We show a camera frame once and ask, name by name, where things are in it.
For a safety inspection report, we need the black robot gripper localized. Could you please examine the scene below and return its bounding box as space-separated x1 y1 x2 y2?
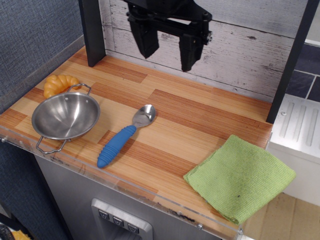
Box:
126 0 212 72

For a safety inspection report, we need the green cloth napkin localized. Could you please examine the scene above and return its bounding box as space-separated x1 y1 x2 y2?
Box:
183 135 296 226

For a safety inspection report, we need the orange plastic croissant toy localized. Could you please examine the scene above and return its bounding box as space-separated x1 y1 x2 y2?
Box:
43 75 80 99

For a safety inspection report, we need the white toy sink unit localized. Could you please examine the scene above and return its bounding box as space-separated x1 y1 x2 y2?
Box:
266 94 320 206

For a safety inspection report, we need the stainless steel bowl with handles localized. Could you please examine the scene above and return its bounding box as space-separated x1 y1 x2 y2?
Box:
31 83 101 155

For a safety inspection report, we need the dark left frame post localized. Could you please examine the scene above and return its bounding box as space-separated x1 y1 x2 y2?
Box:
78 0 106 67

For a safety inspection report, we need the clear acrylic table edge guard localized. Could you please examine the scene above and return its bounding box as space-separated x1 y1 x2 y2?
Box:
0 124 244 238

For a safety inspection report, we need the dark right frame post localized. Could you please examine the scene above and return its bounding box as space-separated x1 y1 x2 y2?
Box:
266 0 320 124

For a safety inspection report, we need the silver dispenser button panel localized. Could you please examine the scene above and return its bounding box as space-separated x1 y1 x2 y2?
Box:
91 198 154 240

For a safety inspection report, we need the yellow toy on floor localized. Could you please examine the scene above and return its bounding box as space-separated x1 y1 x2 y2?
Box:
11 230 31 240

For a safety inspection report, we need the blue handled metal spoon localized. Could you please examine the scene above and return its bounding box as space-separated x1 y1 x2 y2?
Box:
97 104 156 168

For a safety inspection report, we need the grey toy fridge cabinet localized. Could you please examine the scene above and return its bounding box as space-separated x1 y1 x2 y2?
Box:
33 153 256 240

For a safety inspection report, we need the dark frame post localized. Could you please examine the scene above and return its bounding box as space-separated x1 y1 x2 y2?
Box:
266 0 320 124
78 0 106 67

